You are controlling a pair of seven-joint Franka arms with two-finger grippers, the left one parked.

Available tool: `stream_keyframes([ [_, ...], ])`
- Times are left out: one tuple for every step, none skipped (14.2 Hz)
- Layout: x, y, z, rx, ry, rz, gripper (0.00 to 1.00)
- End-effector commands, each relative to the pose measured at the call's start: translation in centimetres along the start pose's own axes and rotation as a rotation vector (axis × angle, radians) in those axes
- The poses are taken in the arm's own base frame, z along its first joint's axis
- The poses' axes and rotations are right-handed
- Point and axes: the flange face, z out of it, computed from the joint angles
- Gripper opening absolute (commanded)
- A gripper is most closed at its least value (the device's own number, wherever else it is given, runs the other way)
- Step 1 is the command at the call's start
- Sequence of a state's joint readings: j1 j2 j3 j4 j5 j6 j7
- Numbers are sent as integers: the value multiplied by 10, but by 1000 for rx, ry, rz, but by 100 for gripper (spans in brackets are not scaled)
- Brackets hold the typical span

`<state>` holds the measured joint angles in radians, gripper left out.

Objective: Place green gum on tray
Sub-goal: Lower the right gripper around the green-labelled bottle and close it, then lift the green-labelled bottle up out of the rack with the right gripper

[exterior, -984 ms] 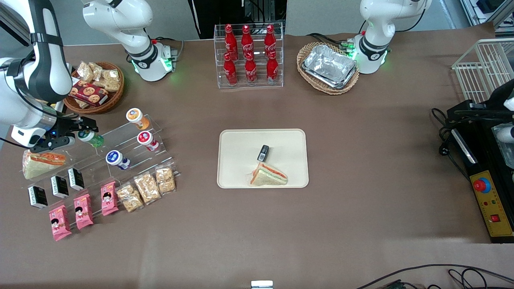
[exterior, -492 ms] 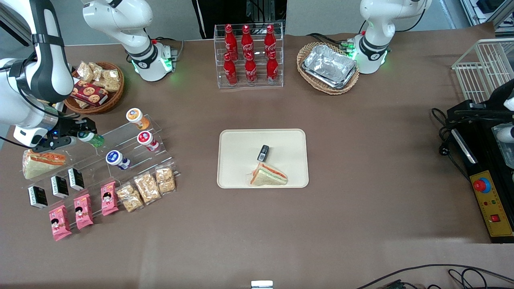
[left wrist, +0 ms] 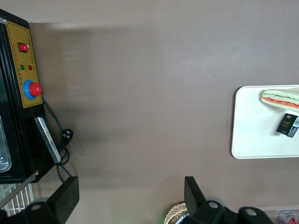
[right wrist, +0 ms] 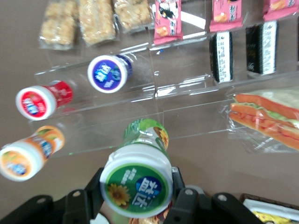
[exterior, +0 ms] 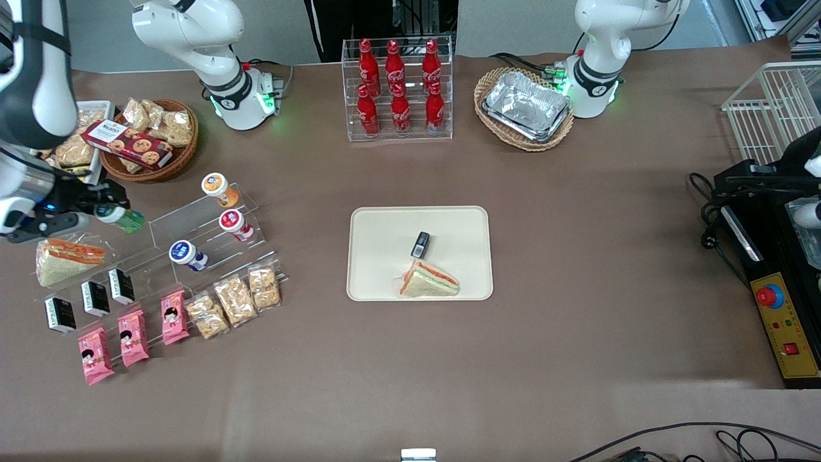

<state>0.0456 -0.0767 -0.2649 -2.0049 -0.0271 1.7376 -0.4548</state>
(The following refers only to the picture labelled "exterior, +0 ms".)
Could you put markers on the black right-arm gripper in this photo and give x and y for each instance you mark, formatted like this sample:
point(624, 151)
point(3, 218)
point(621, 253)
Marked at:
point(69, 194)

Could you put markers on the green gum bottle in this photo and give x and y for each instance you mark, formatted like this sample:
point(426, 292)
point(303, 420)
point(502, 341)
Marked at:
point(129, 221)

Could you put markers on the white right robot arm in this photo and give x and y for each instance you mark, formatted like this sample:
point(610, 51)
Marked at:
point(186, 38)

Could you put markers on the blue gum bottle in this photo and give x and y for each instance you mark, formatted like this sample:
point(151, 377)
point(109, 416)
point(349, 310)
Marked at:
point(187, 254)

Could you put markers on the orange gum bottle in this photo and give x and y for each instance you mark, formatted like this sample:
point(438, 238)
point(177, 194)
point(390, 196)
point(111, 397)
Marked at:
point(217, 186)

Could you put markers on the red gum bottle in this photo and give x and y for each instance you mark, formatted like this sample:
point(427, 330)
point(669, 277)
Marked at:
point(235, 223)

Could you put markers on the cream plastic tray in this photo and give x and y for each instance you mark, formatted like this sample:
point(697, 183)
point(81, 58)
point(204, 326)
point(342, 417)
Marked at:
point(385, 256)

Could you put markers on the steel tray inside machine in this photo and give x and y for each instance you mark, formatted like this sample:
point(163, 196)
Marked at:
point(807, 244)

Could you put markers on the yellow green snack packet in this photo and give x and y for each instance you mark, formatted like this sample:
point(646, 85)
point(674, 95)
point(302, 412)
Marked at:
point(76, 171)

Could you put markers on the clear bag of puffed snacks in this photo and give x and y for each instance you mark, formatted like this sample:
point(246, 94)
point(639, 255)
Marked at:
point(156, 112)
point(136, 114)
point(176, 128)
point(74, 153)
point(90, 119)
point(130, 165)

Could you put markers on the wrapped triangle sandwich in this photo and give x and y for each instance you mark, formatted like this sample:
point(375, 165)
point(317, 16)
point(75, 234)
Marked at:
point(428, 282)
point(64, 263)

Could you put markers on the dark red cookie box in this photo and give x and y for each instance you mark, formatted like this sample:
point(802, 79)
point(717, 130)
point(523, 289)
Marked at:
point(128, 144)

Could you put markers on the clear acrylic stepped stand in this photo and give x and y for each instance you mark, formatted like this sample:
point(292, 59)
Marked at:
point(168, 224)

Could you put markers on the black snack packet white label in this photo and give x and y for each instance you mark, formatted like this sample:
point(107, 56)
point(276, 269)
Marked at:
point(121, 286)
point(95, 299)
point(421, 245)
point(60, 315)

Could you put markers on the white rectangular dish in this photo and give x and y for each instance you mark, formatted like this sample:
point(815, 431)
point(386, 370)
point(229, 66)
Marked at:
point(108, 110)

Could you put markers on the brown wicker snack basket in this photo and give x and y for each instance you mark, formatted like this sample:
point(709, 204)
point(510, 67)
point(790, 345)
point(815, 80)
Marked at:
point(183, 157)

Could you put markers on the pink cartoon snack packet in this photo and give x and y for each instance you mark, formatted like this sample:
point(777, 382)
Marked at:
point(96, 356)
point(174, 317)
point(133, 339)

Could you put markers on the clear-wrapped rice crispy bar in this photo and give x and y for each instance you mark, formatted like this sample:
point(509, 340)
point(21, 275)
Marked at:
point(264, 289)
point(235, 301)
point(206, 316)

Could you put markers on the red cola bottle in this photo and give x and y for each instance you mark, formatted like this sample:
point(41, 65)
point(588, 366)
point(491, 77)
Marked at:
point(401, 115)
point(394, 64)
point(435, 114)
point(367, 64)
point(369, 115)
point(431, 63)

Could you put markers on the black equipment behind table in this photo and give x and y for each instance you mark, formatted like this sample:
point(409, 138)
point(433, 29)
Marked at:
point(353, 19)

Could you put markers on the clear acrylic bottle rack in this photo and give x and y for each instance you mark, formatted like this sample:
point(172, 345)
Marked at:
point(414, 131)

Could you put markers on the light wicker basket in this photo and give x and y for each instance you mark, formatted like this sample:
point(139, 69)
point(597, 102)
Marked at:
point(487, 125)

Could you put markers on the small white box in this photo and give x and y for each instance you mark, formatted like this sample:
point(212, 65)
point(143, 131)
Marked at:
point(418, 455)

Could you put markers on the stack of foil trays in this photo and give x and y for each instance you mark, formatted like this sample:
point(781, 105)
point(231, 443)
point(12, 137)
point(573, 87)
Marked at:
point(526, 106)

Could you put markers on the black machine yellow control panel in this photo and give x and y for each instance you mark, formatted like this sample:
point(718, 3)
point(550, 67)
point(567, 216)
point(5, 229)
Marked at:
point(786, 333)

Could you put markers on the dark grey wrist camera mount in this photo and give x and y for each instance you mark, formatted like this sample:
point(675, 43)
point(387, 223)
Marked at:
point(45, 230)

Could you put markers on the metal frame shelf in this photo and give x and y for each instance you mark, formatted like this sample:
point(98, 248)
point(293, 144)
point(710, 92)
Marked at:
point(782, 19)

